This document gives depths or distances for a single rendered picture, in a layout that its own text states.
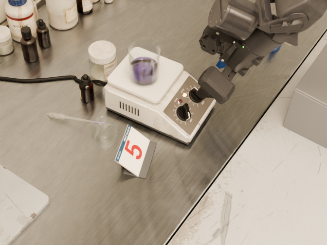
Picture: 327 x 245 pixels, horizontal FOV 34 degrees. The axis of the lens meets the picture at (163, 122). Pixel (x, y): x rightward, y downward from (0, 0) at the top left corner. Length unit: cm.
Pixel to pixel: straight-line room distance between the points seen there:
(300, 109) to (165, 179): 30
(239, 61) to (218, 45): 5
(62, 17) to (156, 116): 38
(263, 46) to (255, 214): 31
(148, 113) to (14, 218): 32
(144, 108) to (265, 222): 32
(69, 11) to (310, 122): 60
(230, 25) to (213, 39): 7
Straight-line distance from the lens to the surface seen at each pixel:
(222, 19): 87
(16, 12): 126
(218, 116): 114
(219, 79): 94
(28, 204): 101
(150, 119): 108
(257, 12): 89
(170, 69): 110
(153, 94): 105
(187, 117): 106
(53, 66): 125
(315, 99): 107
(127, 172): 104
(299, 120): 112
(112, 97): 110
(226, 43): 95
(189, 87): 111
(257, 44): 92
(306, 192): 107
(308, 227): 103
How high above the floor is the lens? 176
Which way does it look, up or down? 50 degrees down
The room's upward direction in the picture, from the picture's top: 4 degrees clockwise
